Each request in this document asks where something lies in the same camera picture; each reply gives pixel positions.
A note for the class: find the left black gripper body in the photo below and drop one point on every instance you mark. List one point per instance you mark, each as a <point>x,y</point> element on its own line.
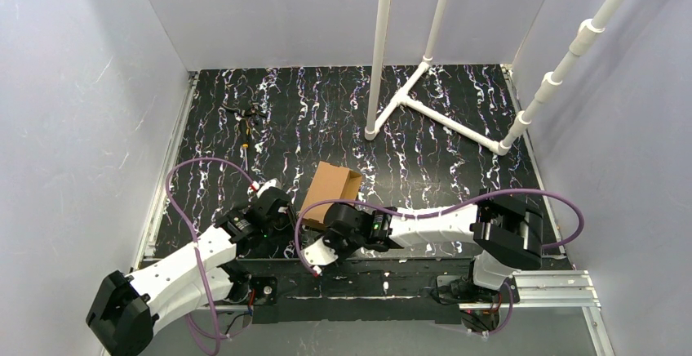
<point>279,202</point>

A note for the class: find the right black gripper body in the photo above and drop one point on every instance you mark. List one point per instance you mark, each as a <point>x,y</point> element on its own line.
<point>335,242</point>

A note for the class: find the brown cardboard box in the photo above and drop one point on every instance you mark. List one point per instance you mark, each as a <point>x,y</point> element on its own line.
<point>329,182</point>

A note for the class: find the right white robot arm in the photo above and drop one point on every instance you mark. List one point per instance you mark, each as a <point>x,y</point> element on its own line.
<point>508,231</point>

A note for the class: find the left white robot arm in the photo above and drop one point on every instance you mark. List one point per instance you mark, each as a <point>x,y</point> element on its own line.
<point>129,309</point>

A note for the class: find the yellow black screwdriver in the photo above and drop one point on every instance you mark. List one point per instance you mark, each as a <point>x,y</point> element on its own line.
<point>246,143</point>

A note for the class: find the black pliers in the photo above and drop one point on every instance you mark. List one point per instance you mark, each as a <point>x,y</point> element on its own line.
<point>250,115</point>

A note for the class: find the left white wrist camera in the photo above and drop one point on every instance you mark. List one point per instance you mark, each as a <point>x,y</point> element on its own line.
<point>258,188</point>

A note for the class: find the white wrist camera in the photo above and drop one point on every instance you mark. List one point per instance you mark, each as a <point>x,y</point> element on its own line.
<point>258,188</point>
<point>318,255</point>

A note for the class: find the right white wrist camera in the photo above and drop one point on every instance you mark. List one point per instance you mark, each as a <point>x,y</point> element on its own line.
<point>318,255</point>

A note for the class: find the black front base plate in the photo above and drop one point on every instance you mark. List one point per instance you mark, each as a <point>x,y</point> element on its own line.
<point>424,289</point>

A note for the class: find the white PVC pipe frame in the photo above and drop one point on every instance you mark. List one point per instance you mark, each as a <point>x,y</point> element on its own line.
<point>375,120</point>

